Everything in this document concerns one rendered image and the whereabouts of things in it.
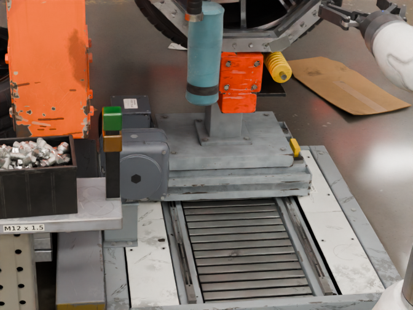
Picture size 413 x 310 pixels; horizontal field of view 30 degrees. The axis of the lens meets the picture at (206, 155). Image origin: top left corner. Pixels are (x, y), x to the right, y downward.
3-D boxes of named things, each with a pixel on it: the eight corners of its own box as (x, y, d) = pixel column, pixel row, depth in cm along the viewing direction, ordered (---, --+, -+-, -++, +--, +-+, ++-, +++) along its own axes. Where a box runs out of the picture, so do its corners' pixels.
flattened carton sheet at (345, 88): (334, 60, 363) (335, 53, 362) (410, 108, 321) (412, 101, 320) (280, 68, 351) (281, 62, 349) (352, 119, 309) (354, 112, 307)
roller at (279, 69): (269, 47, 242) (271, 29, 239) (292, 87, 216) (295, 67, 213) (251, 47, 241) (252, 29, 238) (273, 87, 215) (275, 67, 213)
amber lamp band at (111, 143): (121, 143, 164) (121, 127, 162) (122, 152, 161) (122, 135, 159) (102, 144, 164) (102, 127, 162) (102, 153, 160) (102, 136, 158)
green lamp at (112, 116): (121, 122, 162) (121, 105, 160) (122, 131, 158) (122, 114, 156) (102, 123, 161) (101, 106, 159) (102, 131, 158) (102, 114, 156)
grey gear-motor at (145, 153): (153, 173, 249) (156, 74, 232) (168, 251, 213) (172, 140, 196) (97, 175, 246) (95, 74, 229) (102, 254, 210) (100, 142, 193)
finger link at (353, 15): (370, 31, 162) (367, 32, 161) (326, 16, 168) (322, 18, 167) (373, 13, 160) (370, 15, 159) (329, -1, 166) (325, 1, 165)
